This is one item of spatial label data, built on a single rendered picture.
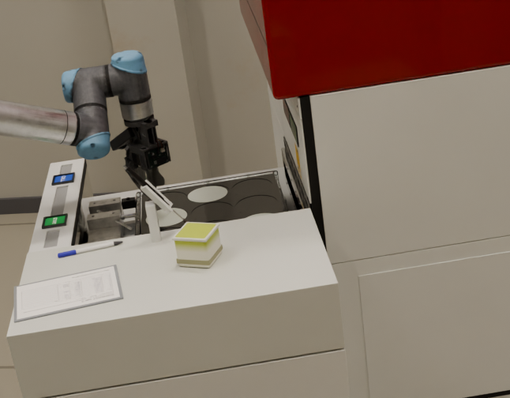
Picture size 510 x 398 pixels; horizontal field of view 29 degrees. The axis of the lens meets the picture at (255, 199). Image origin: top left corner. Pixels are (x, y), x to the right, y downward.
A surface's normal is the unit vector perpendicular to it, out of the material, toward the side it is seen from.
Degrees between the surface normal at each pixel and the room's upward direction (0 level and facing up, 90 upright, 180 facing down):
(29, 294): 0
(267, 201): 0
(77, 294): 0
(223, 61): 90
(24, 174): 90
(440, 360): 90
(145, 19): 90
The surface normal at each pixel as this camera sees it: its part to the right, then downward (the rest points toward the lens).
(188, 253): -0.34, 0.43
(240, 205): -0.13, -0.91
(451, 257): 0.10, 0.40
